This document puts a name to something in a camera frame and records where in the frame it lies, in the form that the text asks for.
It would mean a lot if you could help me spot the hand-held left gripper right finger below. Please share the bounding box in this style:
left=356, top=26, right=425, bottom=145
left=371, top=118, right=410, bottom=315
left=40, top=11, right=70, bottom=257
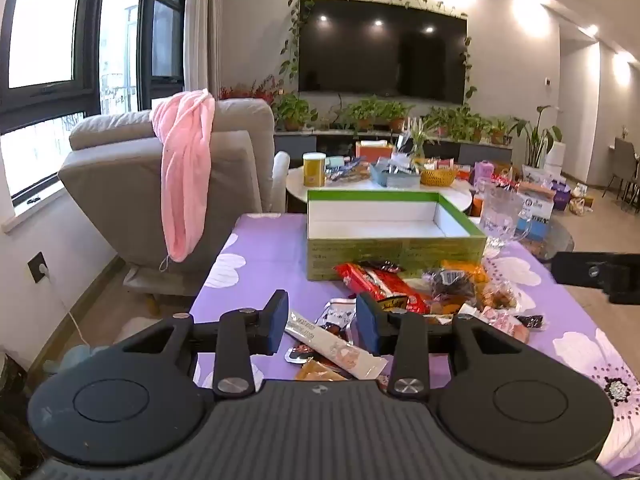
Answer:
left=356, top=292, right=533, bottom=402

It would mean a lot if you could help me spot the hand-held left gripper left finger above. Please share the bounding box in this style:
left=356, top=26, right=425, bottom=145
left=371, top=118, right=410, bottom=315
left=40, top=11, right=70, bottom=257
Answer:
left=112, top=290, right=290, bottom=401

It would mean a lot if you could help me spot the green cardboard box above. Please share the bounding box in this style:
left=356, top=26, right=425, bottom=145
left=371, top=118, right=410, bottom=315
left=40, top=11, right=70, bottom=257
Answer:
left=306, top=189, right=488, bottom=282

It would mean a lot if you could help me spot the orange peanut packet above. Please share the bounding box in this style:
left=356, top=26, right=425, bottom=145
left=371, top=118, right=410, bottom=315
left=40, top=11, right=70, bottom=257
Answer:
left=440, top=259, right=518, bottom=311

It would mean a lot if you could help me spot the small red black snack packet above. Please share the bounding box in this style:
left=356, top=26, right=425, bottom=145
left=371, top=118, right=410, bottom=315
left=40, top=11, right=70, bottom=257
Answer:
left=284, top=341, right=321, bottom=364

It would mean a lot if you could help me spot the long white snack packet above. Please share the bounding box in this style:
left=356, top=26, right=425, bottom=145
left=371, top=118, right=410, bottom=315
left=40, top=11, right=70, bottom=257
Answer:
left=284, top=310, right=389, bottom=379

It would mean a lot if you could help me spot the glass side table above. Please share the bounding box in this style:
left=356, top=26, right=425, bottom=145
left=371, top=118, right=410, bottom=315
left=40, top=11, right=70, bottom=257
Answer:
left=517, top=220, right=577, bottom=262

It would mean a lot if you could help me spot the orange brown snack packet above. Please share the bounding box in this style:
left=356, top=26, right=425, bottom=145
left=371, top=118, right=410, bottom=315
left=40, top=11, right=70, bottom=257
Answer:
left=295, top=358, right=348, bottom=382

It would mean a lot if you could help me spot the purple floral tablecloth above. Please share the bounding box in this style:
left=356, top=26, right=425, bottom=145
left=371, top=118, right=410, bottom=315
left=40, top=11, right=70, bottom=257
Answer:
left=190, top=212, right=640, bottom=476

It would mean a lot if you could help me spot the blue white cardboard box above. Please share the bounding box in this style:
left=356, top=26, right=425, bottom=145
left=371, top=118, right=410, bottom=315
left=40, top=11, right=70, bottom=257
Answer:
left=516, top=191, right=556, bottom=242

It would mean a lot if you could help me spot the pink snack packet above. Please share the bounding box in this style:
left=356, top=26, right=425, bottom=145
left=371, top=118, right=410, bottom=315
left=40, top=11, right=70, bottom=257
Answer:
left=457, top=304, right=532, bottom=345

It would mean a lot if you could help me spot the clear glass mug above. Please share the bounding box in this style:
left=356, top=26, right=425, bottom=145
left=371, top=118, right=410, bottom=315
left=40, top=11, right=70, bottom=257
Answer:
left=479, top=182, right=534, bottom=252

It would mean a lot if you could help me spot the grey dining chair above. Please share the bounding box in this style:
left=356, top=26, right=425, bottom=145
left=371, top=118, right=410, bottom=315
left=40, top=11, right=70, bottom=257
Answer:
left=601, top=137, right=640, bottom=212

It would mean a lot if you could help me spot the white cylinder appliance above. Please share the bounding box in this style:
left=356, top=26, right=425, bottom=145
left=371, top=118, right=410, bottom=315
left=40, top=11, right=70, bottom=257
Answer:
left=544, top=140, right=569, bottom=177

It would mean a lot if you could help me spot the round white coffee table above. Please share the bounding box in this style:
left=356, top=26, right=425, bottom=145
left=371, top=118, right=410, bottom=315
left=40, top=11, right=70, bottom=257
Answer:
left=285, top=161, right=474, bottom=219

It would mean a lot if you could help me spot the tall leafy potted plant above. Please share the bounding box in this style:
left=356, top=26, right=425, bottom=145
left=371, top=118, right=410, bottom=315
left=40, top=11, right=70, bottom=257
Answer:
left=509, top=104, right=564, bottom=169

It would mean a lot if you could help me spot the blue plastic basket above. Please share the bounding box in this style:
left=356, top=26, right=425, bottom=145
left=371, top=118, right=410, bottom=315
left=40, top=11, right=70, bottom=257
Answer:
left=368, top=159, right=422, bottom=188

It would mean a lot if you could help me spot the pile of assorted packets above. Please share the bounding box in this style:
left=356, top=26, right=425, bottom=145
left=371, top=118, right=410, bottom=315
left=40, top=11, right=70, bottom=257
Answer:
left=326, top=155, right=372, bottom=184

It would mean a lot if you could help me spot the yellow can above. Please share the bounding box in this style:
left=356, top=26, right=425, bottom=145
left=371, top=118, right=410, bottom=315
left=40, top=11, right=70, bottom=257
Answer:
left=303, top=152, right=327, bottom=187

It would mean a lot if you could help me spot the yellow wicker basket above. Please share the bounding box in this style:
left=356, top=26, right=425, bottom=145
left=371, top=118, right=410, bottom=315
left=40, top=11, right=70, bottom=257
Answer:
left=419, top=167, right=459, bottom=186

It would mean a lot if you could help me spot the orange tissue box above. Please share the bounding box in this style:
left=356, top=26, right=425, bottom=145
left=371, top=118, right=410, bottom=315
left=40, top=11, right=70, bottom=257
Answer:
left=354, top=140, right=395, bottom=164

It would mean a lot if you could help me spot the pink towel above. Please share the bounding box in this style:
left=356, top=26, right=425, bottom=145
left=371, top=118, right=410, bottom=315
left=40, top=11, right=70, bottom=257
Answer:
left=149, top=89, right=216, bottom=264

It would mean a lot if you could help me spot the grey television cabinet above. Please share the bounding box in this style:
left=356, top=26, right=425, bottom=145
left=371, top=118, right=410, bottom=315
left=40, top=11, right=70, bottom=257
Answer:
left=273, top=129, right=514, bottom=167

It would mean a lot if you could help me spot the grass plant in vase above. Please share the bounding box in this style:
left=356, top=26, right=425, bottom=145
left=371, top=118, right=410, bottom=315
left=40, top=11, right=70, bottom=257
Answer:
left=399, top=116, right=437, bottom=162

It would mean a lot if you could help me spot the green potted plant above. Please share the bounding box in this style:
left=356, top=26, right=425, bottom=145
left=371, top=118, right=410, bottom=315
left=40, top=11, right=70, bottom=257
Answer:
left=424, top=104, right=512, bottom=145
left=273, top=91, right=319, bottom=132
left=344, top=96, right=416, bottom=134

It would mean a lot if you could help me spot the grey armchair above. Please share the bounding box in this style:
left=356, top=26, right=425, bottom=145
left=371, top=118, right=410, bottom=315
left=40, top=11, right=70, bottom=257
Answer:
left=57, top=97, right=291, bottom=307

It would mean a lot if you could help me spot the red flower plant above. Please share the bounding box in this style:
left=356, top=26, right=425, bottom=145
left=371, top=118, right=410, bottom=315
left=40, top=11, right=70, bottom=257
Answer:
left=219, top=76, right=282, bottom=107

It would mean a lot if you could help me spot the trailing vine plant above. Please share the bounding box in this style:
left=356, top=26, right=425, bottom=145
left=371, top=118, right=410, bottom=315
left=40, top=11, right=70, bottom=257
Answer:
left=279, top=0, right=477, bottom=102

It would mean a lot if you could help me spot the white curtain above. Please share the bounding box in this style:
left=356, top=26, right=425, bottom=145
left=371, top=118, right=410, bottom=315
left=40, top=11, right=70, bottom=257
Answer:
left=184, top=0, right=224, bottom=100

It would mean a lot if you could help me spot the black framed window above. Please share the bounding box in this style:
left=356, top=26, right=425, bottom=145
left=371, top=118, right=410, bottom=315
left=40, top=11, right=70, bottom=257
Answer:
left=0, top=0, right=190, bottom=208

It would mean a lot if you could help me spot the white power cable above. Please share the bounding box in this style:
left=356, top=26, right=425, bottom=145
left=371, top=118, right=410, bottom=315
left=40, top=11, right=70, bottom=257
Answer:
left=46, top=271, right=87, bottom=347

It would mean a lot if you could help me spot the dark wall socket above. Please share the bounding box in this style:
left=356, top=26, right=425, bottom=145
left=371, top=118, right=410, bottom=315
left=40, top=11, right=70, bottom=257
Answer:
left=27, top=251, right=51, bottom=284

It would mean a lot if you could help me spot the wall mounted television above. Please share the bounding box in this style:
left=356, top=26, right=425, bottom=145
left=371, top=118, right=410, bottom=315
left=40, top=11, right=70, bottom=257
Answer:
left=298, top=0, right=469, bottom=106

